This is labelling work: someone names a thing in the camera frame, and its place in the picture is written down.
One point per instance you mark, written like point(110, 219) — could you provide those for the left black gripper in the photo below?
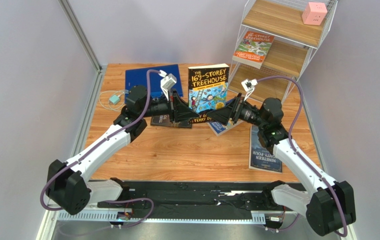
point(180, 113)

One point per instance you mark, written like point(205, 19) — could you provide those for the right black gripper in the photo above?
point(237, 109)

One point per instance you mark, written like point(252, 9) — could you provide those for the blue 91-Storey Treehouse book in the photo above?
point(220, 129)

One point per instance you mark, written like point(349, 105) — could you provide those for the black 169-Storey Treehouse book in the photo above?
point(207, 89)

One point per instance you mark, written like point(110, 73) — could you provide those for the orange 78-Storey Treehouse book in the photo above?
point(253, 49)

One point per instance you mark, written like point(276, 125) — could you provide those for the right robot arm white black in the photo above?
point(327, 205)

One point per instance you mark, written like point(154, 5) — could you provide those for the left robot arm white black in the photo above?
point(69, 183)

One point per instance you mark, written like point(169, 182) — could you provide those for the Three Days To See book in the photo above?
point(164, 121)

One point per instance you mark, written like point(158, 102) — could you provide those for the blue file folder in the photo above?
point(134, 77)

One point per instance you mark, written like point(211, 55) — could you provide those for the Nineteen Eighty-Four book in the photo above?
point(259, 157)

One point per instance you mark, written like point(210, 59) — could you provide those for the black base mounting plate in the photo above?
point(195, 200)

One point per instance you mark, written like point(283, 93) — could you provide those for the pink cube power socket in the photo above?
point(314, 13)

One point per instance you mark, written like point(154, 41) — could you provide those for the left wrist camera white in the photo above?
point(167, 82)

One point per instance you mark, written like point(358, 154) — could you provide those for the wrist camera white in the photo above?
point(167, 82)
point(249, 87)

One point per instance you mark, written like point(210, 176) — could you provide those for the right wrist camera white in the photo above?
point(249, 87)

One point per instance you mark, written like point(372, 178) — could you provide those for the teal charger with white cable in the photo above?
point(114, 99)

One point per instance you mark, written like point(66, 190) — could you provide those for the white wire wooden shelf rack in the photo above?
point(293, 48)

